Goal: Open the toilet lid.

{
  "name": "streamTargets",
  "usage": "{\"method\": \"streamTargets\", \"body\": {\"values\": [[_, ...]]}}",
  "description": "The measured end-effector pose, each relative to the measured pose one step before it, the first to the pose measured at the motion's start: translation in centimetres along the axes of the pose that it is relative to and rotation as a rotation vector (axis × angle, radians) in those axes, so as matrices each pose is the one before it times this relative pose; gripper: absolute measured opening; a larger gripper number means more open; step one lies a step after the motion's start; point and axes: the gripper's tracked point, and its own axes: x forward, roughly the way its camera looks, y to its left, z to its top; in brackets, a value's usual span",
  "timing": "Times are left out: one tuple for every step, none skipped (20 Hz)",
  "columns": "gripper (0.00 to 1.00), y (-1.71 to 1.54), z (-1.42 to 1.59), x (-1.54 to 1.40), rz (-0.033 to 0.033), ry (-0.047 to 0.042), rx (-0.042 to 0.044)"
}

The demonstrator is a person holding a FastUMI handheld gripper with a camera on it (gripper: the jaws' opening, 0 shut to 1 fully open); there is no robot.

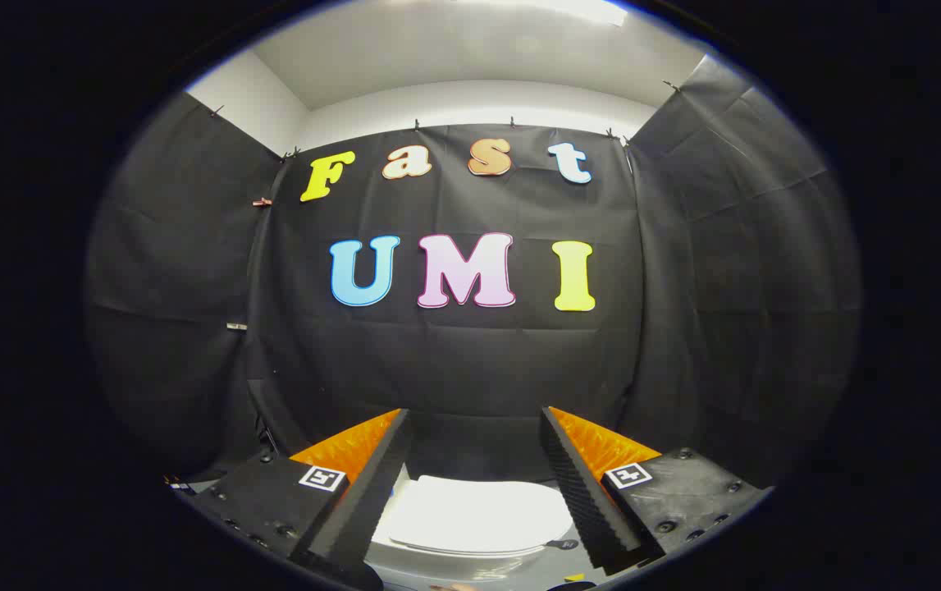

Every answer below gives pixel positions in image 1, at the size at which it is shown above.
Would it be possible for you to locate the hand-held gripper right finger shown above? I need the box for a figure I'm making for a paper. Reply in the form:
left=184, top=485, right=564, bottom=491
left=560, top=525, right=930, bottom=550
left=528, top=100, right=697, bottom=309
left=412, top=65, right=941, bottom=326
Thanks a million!
left=540, top=405, right=770, bottom=576

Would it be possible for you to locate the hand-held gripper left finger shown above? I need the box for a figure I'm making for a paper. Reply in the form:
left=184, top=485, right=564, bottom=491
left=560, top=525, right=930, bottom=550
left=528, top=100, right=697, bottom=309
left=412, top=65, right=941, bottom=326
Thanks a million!
left=190, top=408, right=415, bottom=591

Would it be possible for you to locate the white toilet lid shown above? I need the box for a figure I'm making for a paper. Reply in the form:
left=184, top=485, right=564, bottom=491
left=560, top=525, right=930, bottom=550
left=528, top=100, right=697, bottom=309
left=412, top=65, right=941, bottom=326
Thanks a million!
left=386, top=475, right=579, bottom=557

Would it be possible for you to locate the white toilet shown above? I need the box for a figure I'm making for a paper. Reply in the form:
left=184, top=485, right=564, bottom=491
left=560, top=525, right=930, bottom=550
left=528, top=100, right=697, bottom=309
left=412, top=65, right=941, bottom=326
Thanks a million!
left=365, top=475, right=587, bottom=590

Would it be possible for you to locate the black tripod stand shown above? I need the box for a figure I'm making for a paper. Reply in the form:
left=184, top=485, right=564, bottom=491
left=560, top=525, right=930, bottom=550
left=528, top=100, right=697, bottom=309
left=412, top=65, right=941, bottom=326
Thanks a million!
left=254, top=415, right=281, bottom=459

